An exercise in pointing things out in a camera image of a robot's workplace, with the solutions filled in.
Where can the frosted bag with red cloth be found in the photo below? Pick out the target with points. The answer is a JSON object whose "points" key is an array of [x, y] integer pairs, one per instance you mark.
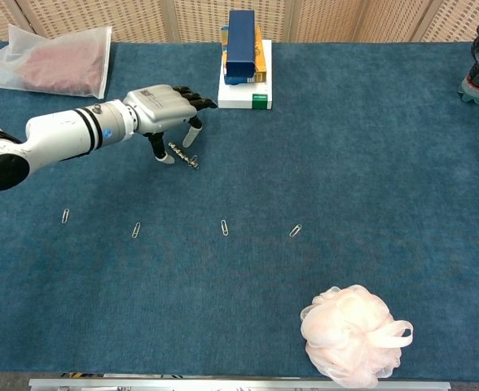
{"points": [[56, 65]]}

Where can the green plastic bottle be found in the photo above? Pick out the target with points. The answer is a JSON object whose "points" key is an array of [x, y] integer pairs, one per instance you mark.
{"points": [[473, 97]]}

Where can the wicker folding screen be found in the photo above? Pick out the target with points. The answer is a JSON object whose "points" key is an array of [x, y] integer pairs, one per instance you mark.
{"points": [[101, 16]]}

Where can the silver bead chain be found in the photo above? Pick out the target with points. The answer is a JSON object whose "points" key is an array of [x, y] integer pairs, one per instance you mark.
{"points": [[179, 151]]}

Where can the blue felt table cloth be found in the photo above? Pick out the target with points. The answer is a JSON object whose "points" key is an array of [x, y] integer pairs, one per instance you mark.
{"points": [[223, 285]]}

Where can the dark blue long box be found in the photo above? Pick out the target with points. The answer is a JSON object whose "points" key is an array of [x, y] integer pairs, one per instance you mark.
{"points": [[241, 40]]}

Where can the pink mesh bath pouf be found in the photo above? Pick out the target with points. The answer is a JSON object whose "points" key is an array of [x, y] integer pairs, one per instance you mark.
{"points": [[345, 334]]}

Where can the white box with green label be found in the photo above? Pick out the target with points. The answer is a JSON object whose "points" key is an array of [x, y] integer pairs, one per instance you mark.
{"points": [[235, 97]]}

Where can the yellow orange box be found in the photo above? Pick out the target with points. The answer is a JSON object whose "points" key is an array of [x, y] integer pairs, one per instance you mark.
{"points": [[260, 61]]}

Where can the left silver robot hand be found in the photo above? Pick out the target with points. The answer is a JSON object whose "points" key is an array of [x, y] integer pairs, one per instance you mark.
{"points": [[158, 108]]}

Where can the aluminium profile rail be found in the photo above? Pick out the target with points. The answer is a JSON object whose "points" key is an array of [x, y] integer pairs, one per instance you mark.
{"points": [[182, 385]]}

